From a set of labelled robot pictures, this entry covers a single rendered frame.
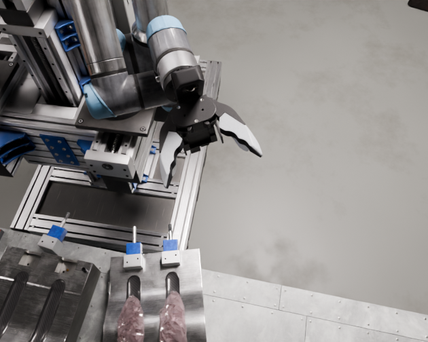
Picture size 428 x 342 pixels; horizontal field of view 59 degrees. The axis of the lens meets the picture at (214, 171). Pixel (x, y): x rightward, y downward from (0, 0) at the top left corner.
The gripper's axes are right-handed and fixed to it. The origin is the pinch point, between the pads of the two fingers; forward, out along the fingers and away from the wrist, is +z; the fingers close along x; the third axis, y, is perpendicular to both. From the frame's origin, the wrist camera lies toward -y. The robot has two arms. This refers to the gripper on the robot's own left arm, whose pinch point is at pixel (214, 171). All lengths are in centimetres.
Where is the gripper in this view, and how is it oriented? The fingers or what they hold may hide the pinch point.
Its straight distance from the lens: 56.0
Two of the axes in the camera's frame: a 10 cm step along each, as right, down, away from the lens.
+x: -9.5, 3.2, -0.3
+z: 2.9, 8.2, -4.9
